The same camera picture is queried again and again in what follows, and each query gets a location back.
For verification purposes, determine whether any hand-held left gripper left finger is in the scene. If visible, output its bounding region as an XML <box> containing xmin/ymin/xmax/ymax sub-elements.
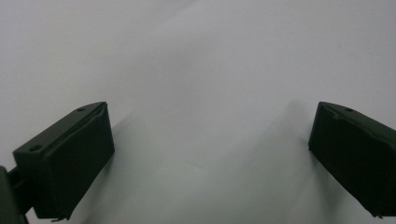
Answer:
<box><xmin>12</xmin><ymin>101</ymin><xmax>116</xmax><ymax>222</ymax></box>

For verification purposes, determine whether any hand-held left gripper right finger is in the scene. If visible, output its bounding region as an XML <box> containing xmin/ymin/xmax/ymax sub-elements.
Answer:
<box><xmin>307</xmin><ymin>101</ymin><xmax>396</xmax><ymax>218</ymax></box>

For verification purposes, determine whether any white table sheet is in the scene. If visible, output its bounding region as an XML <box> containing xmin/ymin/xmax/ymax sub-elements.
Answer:
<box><xmin>0</xmin><ymin>0</ymin><xmax>396</xmax><ymax>224</ymax></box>

